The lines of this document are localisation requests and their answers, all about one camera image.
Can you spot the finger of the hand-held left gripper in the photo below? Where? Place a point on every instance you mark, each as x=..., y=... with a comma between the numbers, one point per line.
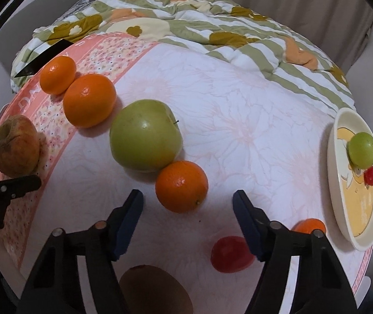
x=13, y=186

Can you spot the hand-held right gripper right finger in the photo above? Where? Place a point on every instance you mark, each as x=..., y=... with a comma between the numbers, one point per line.
x=248, y=222

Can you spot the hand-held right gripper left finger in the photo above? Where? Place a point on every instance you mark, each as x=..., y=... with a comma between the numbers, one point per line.
x=129, y=225

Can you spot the brownish red apple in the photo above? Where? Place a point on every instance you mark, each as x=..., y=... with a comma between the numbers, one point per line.
x=16, y=145

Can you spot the small orange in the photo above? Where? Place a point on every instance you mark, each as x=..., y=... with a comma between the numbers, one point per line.
x=309, y=226

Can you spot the brown kiwi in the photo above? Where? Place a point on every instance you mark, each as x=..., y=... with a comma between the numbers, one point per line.
x=160, y=291

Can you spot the large green apple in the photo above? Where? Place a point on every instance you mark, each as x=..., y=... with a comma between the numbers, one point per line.
x=145, y=135

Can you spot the glossy mandarin orange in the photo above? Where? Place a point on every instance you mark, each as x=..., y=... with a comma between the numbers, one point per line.
x=57, y=74

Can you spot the white bowl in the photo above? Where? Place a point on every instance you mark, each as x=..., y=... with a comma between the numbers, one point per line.
x=358, y=209

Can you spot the black flat card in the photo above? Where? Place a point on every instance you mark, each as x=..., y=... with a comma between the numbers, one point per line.
x=47, y=55

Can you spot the pink and white bed sheet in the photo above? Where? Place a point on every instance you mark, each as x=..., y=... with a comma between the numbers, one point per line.
x=238, y=121

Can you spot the red cherry tomato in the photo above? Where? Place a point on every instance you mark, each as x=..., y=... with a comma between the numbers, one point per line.
x=371, y=175

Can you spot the small green fruit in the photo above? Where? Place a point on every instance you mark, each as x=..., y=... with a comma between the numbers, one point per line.
x=362, y=148

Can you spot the grey patterned pillow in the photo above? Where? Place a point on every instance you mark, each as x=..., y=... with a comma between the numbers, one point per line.
x=76, y=6

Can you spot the floral striped quilt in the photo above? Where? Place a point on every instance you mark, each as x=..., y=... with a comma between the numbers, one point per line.
x=206, y=23

